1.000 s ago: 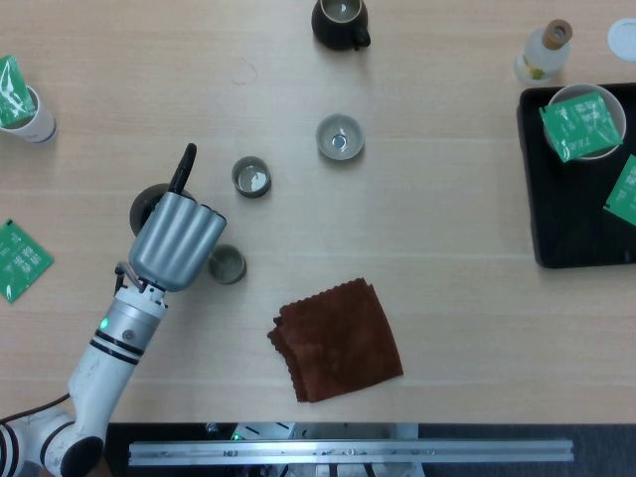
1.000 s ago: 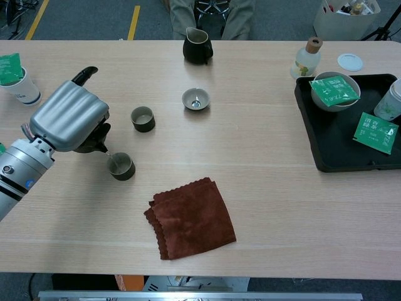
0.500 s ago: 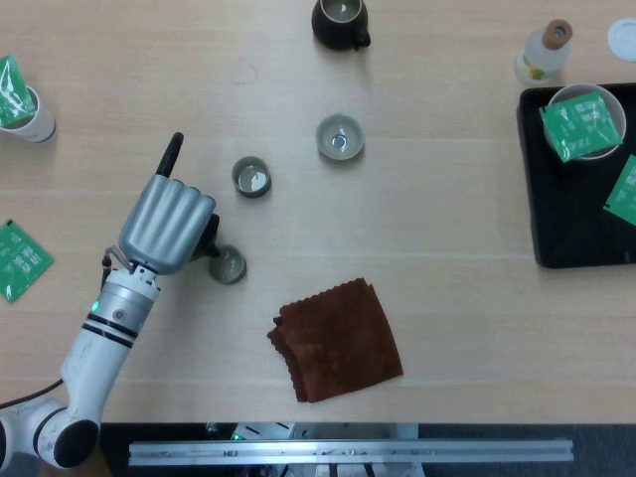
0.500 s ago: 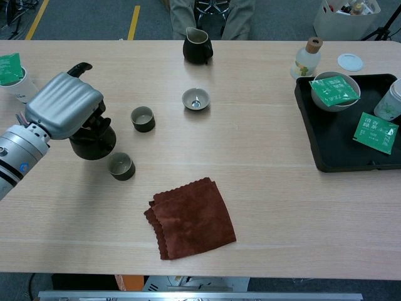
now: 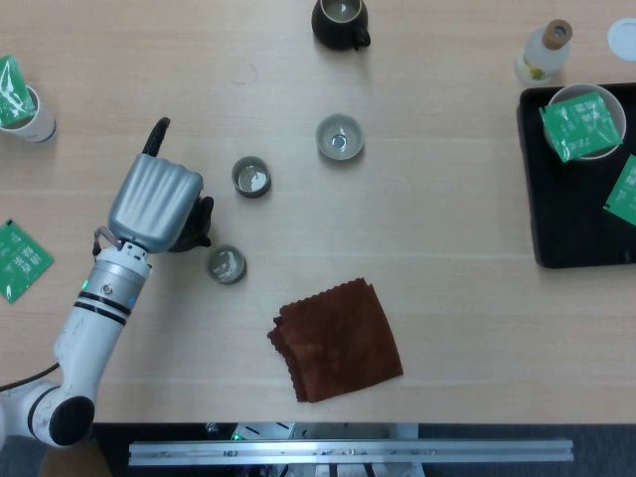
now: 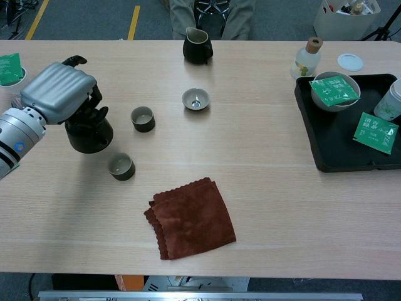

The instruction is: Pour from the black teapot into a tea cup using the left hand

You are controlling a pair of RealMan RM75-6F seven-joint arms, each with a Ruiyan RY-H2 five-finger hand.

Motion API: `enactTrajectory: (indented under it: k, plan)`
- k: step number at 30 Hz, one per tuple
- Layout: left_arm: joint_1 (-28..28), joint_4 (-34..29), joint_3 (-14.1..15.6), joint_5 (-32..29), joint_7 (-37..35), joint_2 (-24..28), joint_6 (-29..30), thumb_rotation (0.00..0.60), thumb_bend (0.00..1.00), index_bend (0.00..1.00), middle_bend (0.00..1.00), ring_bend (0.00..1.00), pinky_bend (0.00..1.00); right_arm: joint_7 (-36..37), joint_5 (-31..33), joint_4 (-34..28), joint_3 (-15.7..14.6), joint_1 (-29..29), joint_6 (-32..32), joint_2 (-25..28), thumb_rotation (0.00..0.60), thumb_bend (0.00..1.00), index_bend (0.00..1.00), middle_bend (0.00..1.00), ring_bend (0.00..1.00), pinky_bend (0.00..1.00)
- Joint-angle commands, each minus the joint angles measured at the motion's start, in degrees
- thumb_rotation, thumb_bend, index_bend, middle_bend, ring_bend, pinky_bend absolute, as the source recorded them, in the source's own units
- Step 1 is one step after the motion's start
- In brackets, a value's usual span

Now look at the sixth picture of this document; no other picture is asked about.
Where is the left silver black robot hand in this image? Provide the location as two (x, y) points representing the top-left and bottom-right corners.
(20, 55), (109, 125)

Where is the black teapot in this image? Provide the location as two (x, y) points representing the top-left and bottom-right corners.
(64, 105), (114, 154)

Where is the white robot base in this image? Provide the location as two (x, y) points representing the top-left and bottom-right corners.
(143, 275), (250, 292)

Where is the dark green ceramic teacup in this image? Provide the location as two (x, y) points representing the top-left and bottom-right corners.
(130, 106), (156, 133)
(108, 152), (136, 181)

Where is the white paper cup blue band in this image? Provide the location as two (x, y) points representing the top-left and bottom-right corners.
(0, 66), (28, 95)

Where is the green tea packet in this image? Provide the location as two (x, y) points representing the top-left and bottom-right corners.
(353, 112), (399, 156)
(0, 53), (24, 86)
(309, 75), (361, 107)

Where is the grey ceramic strainer bowl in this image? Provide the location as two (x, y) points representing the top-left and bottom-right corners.
(182, 88), (211, 112)

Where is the black ceramic pitcher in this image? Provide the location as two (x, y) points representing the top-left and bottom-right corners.
(182, 26), (214, 65)

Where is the person in khaki trousers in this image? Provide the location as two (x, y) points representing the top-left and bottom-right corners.
(170, 0), (255, 41)

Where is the office chair base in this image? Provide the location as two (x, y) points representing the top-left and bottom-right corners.
(194, 0), (231, 40)

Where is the brown folded cloth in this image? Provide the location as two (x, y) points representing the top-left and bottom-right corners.
(143, 177), (237, 261)

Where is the orange object under table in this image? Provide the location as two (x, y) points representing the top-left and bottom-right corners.
(114, 275), (145, 292)

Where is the frosted bottle with wooden cap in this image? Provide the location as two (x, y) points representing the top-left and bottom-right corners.
(289, 36), (323, 80)

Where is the white bowl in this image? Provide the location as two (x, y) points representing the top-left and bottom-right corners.
(311, 71), (362, 113)

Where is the black plastic tray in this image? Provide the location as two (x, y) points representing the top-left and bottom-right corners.
(294, 73), (401, 173)

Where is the white storage basket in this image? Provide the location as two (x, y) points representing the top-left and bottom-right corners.
(313, 0), (382, 41)

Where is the white round lid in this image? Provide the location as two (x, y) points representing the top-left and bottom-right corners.
(337, 53), (365, 72)

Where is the black tripod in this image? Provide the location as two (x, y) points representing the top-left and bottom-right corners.
(360, 3), (401, 41)

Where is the leaf print paper cup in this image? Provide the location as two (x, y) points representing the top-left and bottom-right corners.
(373, 78), (401, 122)

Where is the black cable bundle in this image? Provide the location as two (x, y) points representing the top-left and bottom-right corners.
(0, 0), (40, 40)

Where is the aluminium rail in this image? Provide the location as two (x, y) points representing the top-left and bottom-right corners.
(37, 290), (363, 301)

